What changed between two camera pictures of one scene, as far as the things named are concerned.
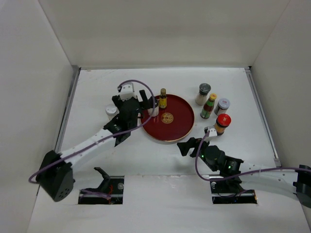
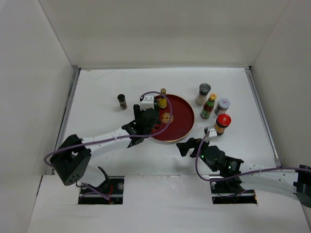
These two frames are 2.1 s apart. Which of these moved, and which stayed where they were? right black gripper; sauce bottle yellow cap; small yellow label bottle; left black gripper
Moved: left black gripper
Stayed: right black gripper; small yellow label bottle; sauce bottle yellow cap
